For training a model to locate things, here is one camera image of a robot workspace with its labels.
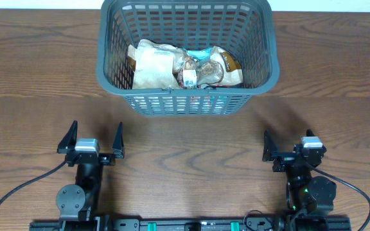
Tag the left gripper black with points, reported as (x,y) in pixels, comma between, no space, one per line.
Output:
(69,144)

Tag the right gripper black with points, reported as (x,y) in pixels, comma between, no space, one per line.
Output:
(284,158)

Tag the treat bag beige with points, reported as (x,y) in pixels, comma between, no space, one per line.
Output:
(131,53)

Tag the grey plastic basket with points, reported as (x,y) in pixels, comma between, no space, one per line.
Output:
(244,28)

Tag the small teal wipes packet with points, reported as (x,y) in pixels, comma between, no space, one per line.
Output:
(200,55)

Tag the spaghetti pack red ends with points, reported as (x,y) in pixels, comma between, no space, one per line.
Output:
(218,86)

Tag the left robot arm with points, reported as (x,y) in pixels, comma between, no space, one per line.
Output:
(78,202)

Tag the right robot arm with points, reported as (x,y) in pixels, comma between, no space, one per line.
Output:
(309,198)

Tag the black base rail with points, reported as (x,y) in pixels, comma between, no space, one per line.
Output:
(253,223)

